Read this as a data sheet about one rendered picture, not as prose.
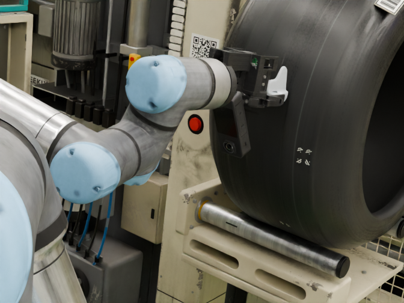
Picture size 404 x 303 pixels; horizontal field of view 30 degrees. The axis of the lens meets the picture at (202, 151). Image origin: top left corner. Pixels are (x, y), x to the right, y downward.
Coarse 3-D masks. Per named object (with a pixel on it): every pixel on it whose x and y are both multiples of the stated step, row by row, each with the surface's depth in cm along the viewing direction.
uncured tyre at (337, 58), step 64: (256, 0) 137; (320, 0) 130; (320, 64) 125; (384, 64) 128; (256, 128) 132; (320, 128) 125; (384, 128) 176; (256, 192) 140; (320, 192) 131; (384, 192) 169
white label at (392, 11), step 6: (378, 0) 127; (384, 0) 127; (390, 0) 127; (396, 0) 127; (402, 0) 128; (378, 6) 127; (384, 6) 127; (390, 6) 127; (396, 6) 127; (390, 12) 126; (396, 12) 126
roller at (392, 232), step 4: (400, 220) 165; (396, 224) 164; (400, 224) 164; (392, 228) 165; (396, 228) 164; (400, 228) 164; (388, 232) 166; (392, 232) 165; (396, 232) 165; (400, 232) 164; (396, 236) 165; (400, 236) 165
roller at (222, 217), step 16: (208, 208) 160; (224, 208) 159; (224, 224) 157; (240, 224) 155; (256, 224) 154; (256, 240) 153; (272, 240) 150; (288, 240) 149; (304, 240) 148; (288, 256) 150; (304, 256) 146; (320, 256) 145; (336, 256) 144; (336, 272) 143
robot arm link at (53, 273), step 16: (0, 112) 58; (16, 128) 57; (32, 144) 58; (48, 176) 61; (48, 192) 62; (48, 208) 62; (48, 224) 63; (64, 224) 65; (48, 240) 63; (48, 256) 64; (64, 256) 66; (48, 272) 64; (64, 272) 66; (32, 288) 64; (48, 288) 64; (64, 288) 65; (80, 288) 68
